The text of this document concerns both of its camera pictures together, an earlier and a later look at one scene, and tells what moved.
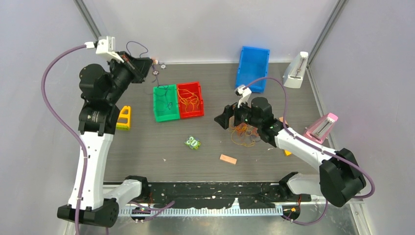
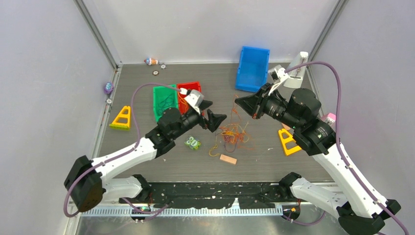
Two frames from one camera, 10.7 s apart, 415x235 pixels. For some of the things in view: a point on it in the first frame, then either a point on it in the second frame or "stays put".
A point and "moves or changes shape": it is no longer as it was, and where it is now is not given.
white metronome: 294,72 stays put
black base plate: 199,195 stays put
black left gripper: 138,67 to 213,122
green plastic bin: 166,103 stays put
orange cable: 241,127 moves or changes shape
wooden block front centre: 230,159 stays put
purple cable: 256,138 to 236,142
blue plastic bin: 253,66 stays put
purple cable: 169,105 to 167,85
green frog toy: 193,143 stays put
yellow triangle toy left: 124,120 stays put
